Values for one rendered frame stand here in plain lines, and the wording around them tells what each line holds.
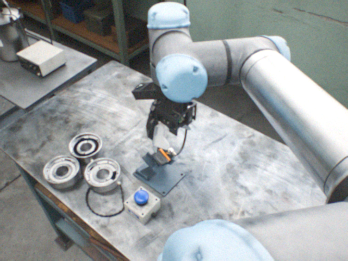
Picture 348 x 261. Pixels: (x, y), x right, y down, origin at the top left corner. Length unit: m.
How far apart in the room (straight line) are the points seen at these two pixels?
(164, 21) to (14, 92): 1.14
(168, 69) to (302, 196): 0.65
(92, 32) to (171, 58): 2.41
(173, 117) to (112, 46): 2.02
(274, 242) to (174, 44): 0.39
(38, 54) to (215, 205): 1.14
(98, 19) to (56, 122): 1.66
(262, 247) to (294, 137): 0.20
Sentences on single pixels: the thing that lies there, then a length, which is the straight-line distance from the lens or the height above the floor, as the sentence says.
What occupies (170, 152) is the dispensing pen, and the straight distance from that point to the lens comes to 0.83.
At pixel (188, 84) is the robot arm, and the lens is 0.49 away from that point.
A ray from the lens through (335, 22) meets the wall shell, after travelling 2.12.
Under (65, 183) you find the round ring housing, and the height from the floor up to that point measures 0.83.
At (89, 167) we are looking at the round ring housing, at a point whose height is 0.83.
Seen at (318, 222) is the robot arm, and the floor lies 1.41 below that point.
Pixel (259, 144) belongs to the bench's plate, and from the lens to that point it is 1.09.
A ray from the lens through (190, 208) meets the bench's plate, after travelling 0.91.
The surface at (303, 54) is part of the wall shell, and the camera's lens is 2.26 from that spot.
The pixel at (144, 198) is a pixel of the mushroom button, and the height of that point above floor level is 0.87.
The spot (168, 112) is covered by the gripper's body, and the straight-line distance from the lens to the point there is 0.68.
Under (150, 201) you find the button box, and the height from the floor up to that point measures 0.84.
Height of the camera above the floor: 1.59
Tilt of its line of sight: 46 degrees down
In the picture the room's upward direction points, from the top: straight up
